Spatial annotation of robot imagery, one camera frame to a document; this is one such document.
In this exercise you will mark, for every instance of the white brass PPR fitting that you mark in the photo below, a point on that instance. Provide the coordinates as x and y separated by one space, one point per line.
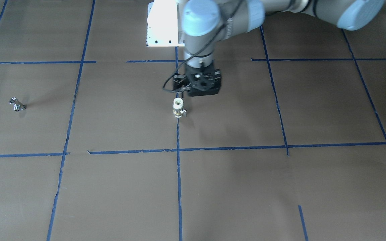
178 108

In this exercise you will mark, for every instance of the metal valve fitting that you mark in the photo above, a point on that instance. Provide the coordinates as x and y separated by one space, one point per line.
17 105

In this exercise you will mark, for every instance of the white pillar with base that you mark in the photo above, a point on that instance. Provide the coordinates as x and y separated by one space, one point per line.
164 23

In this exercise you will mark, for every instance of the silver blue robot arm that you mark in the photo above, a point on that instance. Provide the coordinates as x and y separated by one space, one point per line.
206 22

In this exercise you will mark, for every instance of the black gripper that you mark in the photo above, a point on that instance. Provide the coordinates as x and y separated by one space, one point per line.
180 80

